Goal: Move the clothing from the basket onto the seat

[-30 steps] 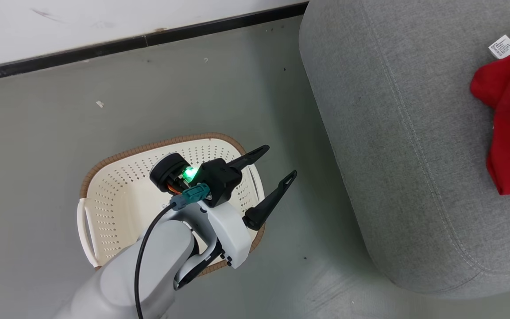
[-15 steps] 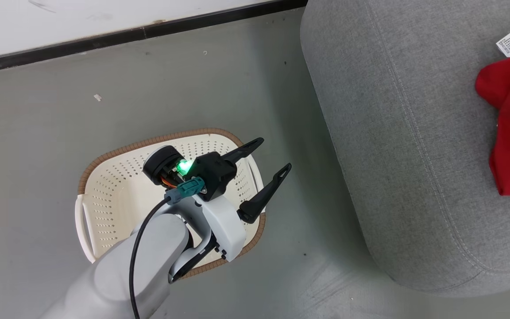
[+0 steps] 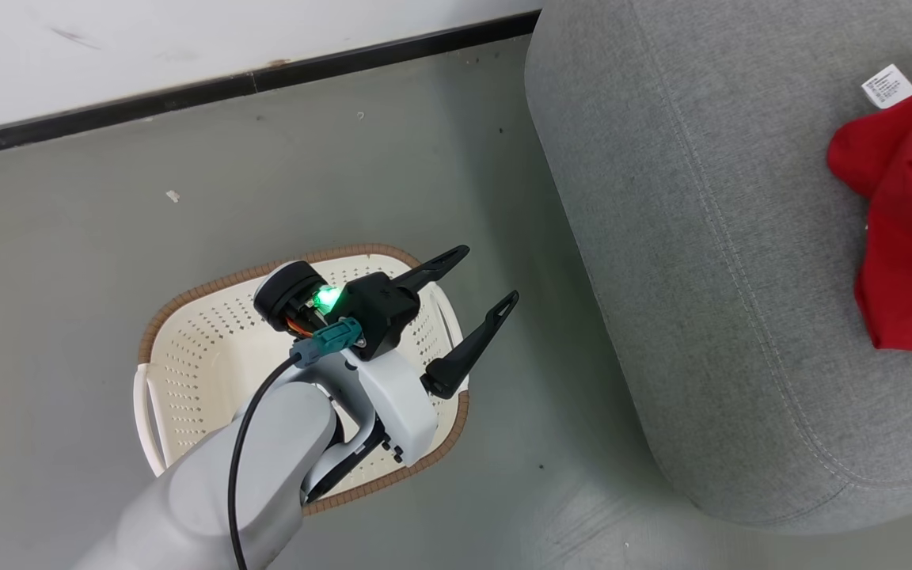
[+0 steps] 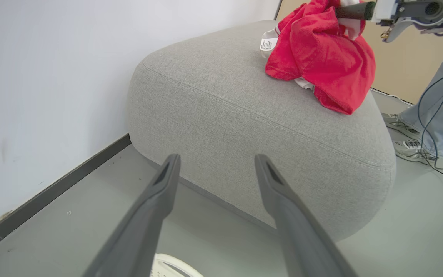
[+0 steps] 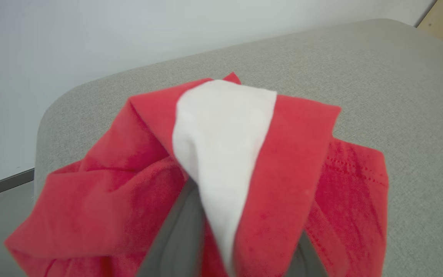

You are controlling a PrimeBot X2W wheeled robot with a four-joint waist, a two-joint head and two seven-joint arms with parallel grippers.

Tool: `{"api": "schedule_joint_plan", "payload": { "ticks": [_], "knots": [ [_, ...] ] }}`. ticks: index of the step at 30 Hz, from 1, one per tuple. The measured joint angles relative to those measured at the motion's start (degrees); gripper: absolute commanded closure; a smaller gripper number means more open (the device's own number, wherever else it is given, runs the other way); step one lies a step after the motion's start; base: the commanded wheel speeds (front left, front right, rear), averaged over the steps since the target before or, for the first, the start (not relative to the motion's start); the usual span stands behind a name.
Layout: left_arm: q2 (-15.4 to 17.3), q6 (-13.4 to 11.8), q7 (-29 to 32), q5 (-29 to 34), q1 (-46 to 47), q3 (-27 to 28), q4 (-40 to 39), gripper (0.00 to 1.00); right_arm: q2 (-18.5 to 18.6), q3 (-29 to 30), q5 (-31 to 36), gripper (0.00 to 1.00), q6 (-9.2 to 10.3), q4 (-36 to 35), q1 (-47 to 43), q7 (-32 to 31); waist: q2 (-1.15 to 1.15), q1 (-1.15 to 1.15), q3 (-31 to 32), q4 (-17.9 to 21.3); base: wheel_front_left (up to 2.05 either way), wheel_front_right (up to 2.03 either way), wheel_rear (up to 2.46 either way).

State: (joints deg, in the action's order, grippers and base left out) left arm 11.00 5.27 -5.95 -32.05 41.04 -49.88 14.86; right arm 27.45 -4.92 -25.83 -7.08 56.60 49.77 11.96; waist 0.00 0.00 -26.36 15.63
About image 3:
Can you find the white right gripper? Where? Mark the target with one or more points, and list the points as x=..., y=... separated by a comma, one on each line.
x=397, y=396

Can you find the grey fabric sofa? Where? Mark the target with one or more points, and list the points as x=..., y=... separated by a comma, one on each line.
x=662, y=237

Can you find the cream perforated plastic laundry basket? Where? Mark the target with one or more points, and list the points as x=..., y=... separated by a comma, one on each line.
x=203, y=348

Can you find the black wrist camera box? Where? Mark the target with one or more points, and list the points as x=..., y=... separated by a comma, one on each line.
x=381, y=313

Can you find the black wall baseboard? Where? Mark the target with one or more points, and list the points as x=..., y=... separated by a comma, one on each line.
x=187, y=91

